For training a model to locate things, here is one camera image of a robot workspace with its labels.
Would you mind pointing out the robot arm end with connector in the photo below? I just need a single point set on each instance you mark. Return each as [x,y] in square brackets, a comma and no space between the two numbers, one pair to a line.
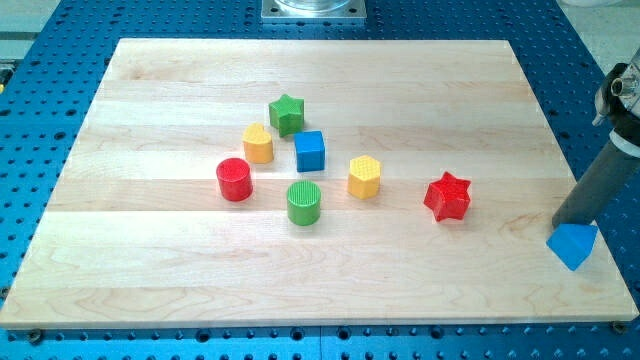
[617,100]

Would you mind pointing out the green star block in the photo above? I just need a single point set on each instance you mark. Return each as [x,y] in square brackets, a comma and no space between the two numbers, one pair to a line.
[287,115]

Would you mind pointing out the wooden board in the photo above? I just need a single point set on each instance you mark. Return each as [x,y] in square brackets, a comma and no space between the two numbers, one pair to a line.
[137,235]

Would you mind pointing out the red star block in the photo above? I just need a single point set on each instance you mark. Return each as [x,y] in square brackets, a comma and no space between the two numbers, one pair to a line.
[448,197]

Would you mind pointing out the green cylinder block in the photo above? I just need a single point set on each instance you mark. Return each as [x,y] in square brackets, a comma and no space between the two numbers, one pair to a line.
[303,203]

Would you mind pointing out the blue cube block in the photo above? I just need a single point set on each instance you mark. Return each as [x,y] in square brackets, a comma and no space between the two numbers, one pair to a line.
[309,151]

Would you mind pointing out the yellow hexagon block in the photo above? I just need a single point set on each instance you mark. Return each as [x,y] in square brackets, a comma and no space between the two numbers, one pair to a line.
[364,177]

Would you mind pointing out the yellow heart block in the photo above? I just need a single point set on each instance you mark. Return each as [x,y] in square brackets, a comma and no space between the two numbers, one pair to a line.
[258,144]

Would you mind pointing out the red cylinder block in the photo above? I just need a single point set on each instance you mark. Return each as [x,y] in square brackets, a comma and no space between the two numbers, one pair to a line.
[234,179]

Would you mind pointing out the blue triangle block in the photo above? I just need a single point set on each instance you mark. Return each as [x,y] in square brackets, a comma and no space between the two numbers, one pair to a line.
[572,243]

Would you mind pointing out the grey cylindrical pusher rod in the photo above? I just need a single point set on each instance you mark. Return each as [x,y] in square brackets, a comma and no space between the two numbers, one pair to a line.
[604,178]

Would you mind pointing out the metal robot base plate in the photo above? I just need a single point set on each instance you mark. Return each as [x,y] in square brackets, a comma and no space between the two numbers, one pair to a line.
[313,11]

